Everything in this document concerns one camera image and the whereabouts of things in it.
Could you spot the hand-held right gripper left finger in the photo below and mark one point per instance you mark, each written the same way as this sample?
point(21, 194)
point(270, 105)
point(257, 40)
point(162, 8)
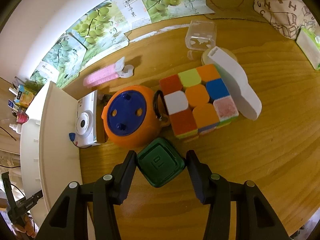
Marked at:
point(126, 177)

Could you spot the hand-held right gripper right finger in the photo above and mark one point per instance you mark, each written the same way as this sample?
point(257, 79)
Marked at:
point(197, 177)

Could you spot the dark green square bottle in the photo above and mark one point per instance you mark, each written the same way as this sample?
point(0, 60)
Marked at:
point(160, 162)

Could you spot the orange round toy blue lid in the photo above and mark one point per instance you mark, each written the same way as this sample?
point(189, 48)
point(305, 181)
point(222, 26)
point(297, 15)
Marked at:
point(130, 115)

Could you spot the white plastic storage tray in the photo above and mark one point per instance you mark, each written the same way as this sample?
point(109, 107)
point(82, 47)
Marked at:
point(55, 155)

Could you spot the colourful puzzle cube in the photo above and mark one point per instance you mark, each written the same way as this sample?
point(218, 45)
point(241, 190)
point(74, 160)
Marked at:
point(197, 100)

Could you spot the white plastic case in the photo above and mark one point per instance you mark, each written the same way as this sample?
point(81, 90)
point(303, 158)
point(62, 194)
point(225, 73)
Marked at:
point(235, 80)

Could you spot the person's left hand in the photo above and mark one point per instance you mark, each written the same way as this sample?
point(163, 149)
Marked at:
point(26, 227)

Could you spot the white spray bottle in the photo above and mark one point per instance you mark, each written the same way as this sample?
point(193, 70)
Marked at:
point(15, 128)

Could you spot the pink tube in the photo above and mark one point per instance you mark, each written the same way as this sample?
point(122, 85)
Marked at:
point(100, 76)

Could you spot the orange juice carton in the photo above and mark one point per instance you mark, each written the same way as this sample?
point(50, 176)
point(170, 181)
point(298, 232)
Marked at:
point(25, 96)

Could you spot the clear plastic box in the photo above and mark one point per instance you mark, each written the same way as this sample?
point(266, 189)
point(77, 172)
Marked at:
point(201, 35)

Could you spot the grape print paper strip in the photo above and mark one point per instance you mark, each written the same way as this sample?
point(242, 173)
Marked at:
point(100, 25)

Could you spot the green tissue pack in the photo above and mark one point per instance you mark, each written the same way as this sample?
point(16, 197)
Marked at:
point(308, 47)

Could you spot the white camera print box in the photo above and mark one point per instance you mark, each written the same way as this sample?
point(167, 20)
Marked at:
point(86, 122)

